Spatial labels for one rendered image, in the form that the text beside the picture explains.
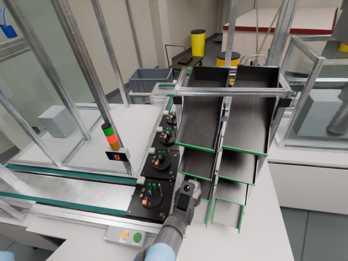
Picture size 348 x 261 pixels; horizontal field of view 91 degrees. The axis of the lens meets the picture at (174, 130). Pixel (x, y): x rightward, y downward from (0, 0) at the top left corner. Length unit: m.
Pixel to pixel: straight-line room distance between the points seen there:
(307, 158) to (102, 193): 1.47
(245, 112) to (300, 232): 1.78
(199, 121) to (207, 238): 0.71
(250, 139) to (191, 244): 0.71
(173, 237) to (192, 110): 0.40
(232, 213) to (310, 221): 1.47
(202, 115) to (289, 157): 1.05
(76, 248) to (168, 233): 0.78
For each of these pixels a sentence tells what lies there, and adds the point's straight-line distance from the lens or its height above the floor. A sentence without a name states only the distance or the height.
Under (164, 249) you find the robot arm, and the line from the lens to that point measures 0.55.
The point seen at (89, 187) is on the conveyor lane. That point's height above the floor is 0.92.
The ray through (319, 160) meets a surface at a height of 0.86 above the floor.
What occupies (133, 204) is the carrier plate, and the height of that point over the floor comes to 0.97.
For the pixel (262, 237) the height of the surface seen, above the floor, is 0.86.
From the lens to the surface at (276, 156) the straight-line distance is 1.53.
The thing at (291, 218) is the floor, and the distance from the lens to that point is 2.31.
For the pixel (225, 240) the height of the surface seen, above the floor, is 0.86.
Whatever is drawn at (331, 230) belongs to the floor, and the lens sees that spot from 2.43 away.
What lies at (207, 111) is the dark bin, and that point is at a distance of 0.62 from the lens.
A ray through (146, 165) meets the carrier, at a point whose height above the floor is 0.97.
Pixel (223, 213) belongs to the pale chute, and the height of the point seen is 1.03.
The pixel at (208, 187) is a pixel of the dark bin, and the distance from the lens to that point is 0.83.
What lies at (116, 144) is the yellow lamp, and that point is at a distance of 0.97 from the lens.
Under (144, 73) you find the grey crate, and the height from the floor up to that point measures 0.76.
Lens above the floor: 1.93
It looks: 41 degrees down
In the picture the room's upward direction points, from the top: 7 degrees counter-clockwise
